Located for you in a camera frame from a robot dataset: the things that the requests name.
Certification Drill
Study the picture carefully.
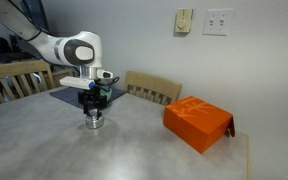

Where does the dark grey placemat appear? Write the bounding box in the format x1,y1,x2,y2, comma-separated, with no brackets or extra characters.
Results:
49,85,128,110

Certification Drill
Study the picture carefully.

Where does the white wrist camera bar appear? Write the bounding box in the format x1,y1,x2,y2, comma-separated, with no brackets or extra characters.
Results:
59,75,96,90

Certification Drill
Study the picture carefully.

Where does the small wooden side cabinet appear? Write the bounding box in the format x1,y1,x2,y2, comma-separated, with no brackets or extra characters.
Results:
52,68,76,88

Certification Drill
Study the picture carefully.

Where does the beige wall thermostat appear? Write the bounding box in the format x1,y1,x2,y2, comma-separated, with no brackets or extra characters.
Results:
174,8,194,34

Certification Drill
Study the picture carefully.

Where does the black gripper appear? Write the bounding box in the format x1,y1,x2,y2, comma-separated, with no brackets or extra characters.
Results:
77,86,111,116

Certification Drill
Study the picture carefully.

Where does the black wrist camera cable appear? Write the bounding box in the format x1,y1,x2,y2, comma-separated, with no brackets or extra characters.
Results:
100,75,121,88

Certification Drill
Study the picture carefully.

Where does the orange cardboard box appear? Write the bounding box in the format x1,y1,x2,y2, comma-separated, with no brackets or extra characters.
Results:
162,95,236,155

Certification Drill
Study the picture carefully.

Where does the silver candle can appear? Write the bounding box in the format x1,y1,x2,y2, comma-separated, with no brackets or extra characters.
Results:
85,115,105,130

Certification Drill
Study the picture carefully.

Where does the slatted wooden chair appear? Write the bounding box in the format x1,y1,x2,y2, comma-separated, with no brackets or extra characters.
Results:
123,70,183,107
0,59,56,104

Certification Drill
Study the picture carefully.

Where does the tall dark grey stand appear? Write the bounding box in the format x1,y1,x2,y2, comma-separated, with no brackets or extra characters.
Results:
17,0,52,34

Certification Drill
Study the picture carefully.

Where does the white double light switch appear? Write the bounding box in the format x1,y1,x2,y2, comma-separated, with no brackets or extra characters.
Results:
202,8,234,37

